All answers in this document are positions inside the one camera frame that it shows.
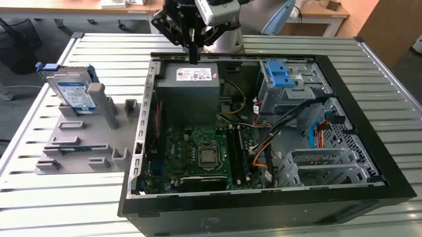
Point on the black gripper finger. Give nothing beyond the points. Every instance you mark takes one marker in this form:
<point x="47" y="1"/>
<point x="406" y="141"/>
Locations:
<point x="171" y="29"/>
<point x="211" y="34"/>

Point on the hard disk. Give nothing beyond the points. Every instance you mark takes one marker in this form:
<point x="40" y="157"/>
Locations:
<point x="74" y="93"/>

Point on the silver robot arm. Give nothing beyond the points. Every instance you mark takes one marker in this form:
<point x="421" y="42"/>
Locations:
<point x="230" y="39"/>

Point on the metal disk bay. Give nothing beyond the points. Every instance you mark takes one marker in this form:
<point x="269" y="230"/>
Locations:
<point x="330" y="167"/>

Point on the white box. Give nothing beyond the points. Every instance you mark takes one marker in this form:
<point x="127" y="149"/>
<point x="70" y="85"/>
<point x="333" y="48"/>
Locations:
<point x="114" y="3"/>

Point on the blue plastic latch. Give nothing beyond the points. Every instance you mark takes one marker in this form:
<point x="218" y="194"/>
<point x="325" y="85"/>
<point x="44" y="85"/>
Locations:
<point x="279" y="74"/>

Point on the wooden desk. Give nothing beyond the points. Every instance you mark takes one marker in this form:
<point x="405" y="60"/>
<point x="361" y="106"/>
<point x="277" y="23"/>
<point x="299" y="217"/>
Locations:
<point x="86" y="10"/>

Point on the grey power supply unit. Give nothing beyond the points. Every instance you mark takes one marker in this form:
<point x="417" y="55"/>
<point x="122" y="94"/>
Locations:
<point x="187" y="103"/>

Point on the metal drive cage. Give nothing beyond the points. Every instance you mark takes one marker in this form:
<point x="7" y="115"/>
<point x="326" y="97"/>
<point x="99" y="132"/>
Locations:
<point x="297" y="96"/>

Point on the small black box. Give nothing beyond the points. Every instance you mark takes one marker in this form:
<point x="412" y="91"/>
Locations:
<point x="333" y="6"/>

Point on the CPU socket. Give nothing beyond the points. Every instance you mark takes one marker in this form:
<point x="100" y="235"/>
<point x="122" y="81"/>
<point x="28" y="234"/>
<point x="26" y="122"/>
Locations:
<point x="209" y="145"/>

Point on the green motherboard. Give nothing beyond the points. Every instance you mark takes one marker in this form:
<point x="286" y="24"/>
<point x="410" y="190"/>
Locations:
<point x="179" y="148"/>

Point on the black RAM slot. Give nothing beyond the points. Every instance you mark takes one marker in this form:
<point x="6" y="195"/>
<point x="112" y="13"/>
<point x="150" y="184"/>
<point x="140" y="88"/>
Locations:
<point x="237" y="153"/>
<point x="241" y="153"/>
<point x="233" y="153"/>
<point x="245" y="153"/>

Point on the silver CPU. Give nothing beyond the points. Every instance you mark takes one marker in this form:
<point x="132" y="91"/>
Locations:
<point x="207" y="156"/>

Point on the grey parts rack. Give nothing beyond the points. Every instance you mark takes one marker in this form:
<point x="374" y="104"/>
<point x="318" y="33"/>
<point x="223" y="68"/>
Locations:
<point x="86" y="138"/>

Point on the blue RAM stick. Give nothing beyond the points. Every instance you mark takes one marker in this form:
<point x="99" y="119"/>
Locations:
<point x="75" y="148"/>

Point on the grey metal stand foot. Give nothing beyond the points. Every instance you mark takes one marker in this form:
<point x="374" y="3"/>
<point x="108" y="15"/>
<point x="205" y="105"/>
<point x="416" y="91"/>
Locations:
<point x="7" y="93"/>

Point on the black graphics card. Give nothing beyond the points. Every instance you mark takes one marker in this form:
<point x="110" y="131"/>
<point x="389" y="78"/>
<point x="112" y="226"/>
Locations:
<point x="205" y="185"/>

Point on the white round device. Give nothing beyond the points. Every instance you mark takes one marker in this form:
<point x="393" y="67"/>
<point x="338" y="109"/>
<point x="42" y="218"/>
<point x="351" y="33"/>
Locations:
<point x="418" y="44"/>

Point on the black PC case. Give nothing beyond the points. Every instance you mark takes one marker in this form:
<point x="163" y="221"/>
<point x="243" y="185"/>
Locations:
<point x="230" y="212"/>

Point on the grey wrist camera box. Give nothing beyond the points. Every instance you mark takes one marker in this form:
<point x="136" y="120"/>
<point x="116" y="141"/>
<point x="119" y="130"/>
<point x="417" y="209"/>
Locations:
<point x="218" y="12"/>

